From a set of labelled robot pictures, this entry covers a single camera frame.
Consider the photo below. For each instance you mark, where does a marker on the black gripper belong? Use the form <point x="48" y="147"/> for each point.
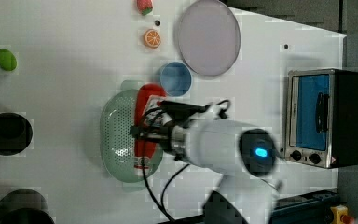
<point x="158" y="135"/>

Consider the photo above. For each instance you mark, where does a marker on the red plush ketchup bottle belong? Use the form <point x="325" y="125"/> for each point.
<point x="144" y="151"/>

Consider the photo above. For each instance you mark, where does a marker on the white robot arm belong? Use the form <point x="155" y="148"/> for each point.
<point x="243" y="154"/>

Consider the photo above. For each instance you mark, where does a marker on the green oval strainer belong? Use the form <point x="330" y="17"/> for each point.
<point x="117" y="144"/>

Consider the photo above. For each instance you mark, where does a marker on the blue cup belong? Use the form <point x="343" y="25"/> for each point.
<point x="175" y="79"/>

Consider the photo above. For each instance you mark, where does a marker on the toy orange slice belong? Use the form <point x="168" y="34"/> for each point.
<point x="152" y="38"/>

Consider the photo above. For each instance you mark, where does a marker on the lilac round plate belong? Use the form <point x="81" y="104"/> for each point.
<point x="209" y="37"/>

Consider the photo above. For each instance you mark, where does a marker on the toy strawberry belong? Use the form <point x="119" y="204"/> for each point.
<point x="145" y="6"/>

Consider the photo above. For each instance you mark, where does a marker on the black cylinder upper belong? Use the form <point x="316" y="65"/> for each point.
<point x="16" y="134"/>

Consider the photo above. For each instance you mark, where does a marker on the black cylinder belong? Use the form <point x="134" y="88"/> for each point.
<point x="24" y="206"/>
<point x="16" y="134"/>

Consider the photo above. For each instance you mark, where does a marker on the black cylinder lower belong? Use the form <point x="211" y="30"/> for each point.
<point x="24" y="206"/>

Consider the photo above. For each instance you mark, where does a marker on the black toaster oven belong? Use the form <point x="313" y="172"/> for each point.
<point x="322" y="118"/>

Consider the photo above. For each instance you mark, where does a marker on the green toy lime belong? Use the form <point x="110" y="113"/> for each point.
<point x="8" y="61"/>

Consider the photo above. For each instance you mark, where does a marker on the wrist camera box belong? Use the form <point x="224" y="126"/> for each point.
<point x="181" y="111"/>

